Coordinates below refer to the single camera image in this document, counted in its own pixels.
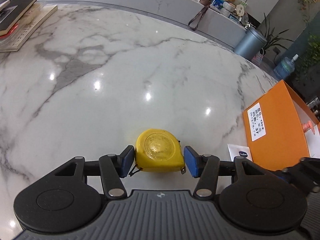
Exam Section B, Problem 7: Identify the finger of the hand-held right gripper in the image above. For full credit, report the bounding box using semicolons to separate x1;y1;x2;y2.
271;168;292;181

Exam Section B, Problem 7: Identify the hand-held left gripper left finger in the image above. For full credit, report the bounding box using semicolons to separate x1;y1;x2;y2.
54;145;135;197

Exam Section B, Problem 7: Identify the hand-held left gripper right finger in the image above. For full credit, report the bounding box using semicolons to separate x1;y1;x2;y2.
184;145;261;197

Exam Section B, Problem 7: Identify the yellow tape measure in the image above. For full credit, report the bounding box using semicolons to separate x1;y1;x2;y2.
128;128;187;177

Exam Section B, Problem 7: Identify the orange cardboard box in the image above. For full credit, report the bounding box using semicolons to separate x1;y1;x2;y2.
242;79;320;165

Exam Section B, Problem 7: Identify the white plastic packet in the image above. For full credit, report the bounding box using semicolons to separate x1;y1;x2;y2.
228;144;253;162

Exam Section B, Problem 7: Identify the blue water jug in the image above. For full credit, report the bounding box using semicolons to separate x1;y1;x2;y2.
273;54;300;81

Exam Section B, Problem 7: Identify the pink white plant pot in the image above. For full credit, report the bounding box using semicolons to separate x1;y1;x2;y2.
251;53;263;68

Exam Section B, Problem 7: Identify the bushy green plant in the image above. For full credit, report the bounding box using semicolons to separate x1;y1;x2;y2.
297;34;320;82

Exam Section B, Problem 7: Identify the grey trash can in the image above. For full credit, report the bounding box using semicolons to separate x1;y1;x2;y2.
234;27;267;61

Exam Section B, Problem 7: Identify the long-leaf potted plant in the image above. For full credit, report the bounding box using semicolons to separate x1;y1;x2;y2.
260;12;295;54

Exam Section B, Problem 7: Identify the tray of small ornaments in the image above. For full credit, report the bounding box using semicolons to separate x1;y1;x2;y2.
210;0;248;19

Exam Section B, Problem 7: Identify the beige book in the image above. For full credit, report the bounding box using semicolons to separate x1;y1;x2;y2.
0;4;58;53

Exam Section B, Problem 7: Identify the hanging vine plant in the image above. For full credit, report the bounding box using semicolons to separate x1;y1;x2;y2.
294;0;313;23

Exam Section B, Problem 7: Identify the brown strap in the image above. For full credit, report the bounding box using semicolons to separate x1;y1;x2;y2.
188;4;209;31

